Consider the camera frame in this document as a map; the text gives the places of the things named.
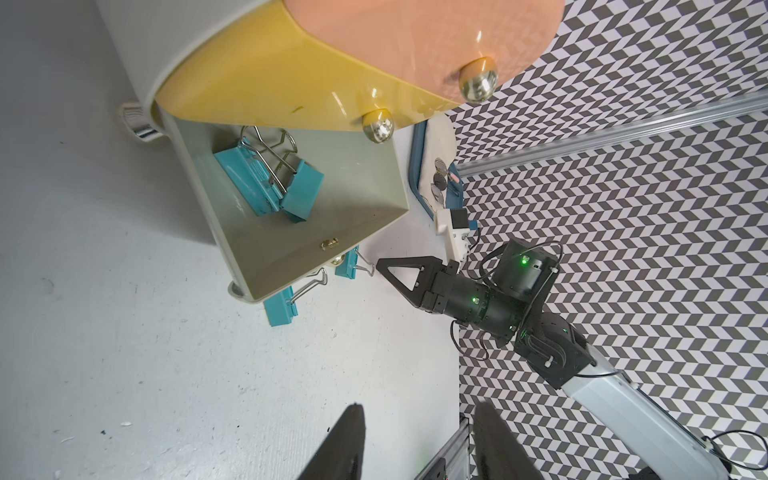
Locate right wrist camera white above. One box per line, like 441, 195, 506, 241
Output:
434, 208, 478, 264

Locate orange pink top drawer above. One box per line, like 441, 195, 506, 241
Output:
286, 0, 565, 103

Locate aluminium front rail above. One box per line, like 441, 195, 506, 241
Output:
415, 414, 471, 480

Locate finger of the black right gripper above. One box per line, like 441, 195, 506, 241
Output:
376, 256, 443, 309

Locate teal blue tray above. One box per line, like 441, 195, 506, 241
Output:
407, 113, 464, 220

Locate yellow drawer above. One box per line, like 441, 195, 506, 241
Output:
155, 1, 456, 143

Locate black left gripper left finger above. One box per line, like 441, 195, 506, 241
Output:
297, 404, 366, 480

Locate green binder clip top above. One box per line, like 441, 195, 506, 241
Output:
335, 246, 375, 280

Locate cream round drawer cabinet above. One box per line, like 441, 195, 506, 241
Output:
96, 1, 266, 146

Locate grey green bottom drawer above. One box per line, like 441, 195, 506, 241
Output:
161, 112, 408, 303

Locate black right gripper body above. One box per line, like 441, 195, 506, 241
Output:
419, 265, 528, 339

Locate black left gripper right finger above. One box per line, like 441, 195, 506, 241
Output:
473, 402, 543, 480

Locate green binder clip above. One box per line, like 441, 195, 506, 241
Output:
335, 246, 375, 280
236, 137, 326, 224
214, 126, 284, 217
263, 267, 328, 327

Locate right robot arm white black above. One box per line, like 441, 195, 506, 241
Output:
376, 239, 731, 479

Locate aluminium corner post right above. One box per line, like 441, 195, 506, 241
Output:
458, 89, 767, 178

